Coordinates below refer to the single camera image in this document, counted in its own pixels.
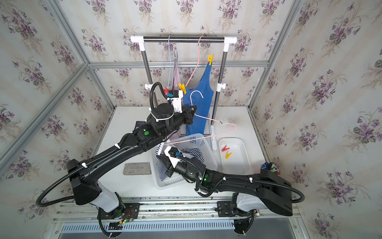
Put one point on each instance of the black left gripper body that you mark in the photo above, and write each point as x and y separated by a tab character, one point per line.
186	117

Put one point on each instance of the pink pen cup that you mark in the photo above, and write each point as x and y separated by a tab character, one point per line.
271	167

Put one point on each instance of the light blue wire hanger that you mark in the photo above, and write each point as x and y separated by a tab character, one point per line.
170	58

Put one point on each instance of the pink tank top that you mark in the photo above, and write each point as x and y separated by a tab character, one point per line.
176	77

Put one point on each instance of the grey rectangular sponge pad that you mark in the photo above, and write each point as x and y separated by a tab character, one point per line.
131	169

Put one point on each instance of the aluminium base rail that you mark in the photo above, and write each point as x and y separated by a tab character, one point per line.
148	214

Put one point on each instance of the yellow upper clothespin blue top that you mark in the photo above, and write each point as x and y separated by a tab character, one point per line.
210	59

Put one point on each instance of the blue white striped tank top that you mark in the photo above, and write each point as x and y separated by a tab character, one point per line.
190	168

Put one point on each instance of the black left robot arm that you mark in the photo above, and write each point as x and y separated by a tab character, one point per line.
168	112

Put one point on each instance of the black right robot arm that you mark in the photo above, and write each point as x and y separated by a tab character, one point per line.
275	193

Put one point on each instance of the yellow lower clothespin blue top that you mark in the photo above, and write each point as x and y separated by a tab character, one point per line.
182	88

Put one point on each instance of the pink wire hanger blue top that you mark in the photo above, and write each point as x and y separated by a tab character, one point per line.
198	62

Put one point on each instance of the pink wire hanger striped top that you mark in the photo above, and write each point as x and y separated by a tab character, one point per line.
206	119

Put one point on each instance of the yellow clothespin blue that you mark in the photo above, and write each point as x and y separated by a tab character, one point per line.
210	59
182	88

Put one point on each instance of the red clothespin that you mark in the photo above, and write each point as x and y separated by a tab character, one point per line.
226	148
166	91

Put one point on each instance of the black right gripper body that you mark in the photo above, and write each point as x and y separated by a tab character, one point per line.
171	171

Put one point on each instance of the white plastic tray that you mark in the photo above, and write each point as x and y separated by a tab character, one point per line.
238	163

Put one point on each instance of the white perforated plastic basket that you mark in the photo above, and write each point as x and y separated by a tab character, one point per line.
192	145

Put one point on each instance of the white metal clothes rack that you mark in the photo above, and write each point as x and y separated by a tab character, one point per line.
227	41

